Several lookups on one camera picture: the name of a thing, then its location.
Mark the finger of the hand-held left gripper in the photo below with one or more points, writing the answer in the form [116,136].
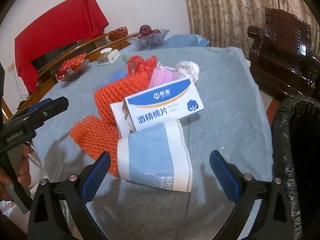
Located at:
[37,105]
[56,105]

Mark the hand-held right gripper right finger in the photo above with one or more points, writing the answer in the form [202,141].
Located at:
[225,175]

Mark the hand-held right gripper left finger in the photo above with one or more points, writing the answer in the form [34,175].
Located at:
[96,172]

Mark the small orange foam net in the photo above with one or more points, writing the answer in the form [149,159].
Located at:
[95,135]

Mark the blue and white paper cup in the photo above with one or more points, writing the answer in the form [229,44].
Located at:
[150,155]

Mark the large orange foam net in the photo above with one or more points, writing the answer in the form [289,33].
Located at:
[117,92]

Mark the trash bin with black bag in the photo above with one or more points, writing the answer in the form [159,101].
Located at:
[287,155]

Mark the blue plastic bag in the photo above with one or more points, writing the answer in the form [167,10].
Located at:
[116,76]

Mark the white and blue carton box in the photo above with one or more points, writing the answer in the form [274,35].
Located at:
[162,110]

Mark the orange mesh bag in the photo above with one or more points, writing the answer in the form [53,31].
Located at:
[142,66]

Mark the pink plastic bag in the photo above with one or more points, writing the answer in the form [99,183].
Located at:
[160,78]

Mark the person's left hand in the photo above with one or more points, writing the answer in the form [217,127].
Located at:
[23,165]

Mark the red patterned packet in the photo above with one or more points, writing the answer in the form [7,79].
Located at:
[71,63]

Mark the black television screen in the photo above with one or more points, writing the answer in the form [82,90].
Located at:
[50,55]

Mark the red cloth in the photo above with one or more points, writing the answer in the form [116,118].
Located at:
[50,35]

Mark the white tissue box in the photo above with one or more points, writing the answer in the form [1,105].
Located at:
[110,57]

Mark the wooden cabinet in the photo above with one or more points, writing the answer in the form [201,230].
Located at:
[112,46]

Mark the green glove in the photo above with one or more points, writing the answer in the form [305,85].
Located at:
[125,57]

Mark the glass fruit bowl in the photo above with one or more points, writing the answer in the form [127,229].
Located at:
[150,42]

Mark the white crumpled plastic bag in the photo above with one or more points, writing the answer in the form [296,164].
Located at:
[187,67]

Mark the dark wooden armchair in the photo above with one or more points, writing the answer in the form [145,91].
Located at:
[282,55]

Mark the beige patterned curtain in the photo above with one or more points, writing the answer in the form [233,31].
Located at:
[225,12]

